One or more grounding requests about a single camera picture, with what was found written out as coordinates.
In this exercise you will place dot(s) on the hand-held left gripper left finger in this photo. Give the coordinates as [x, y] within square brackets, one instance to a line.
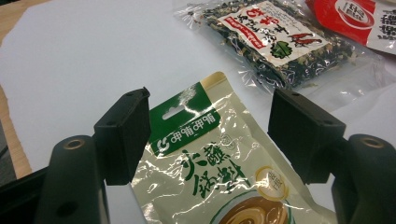
[123, 137]

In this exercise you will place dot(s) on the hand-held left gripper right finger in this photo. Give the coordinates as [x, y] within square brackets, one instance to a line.
[303, 133]

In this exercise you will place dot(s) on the beige seasoning packet green top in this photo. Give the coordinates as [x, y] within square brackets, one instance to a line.
[202, 174]

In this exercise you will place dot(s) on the clear packet of dried vegetables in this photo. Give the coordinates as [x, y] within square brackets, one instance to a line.
[280, 40]

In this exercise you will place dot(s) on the red seasoning packet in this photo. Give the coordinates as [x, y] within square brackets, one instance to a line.
[336, 25]

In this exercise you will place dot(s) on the white paper sheet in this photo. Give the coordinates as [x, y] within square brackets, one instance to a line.
[77, 62]

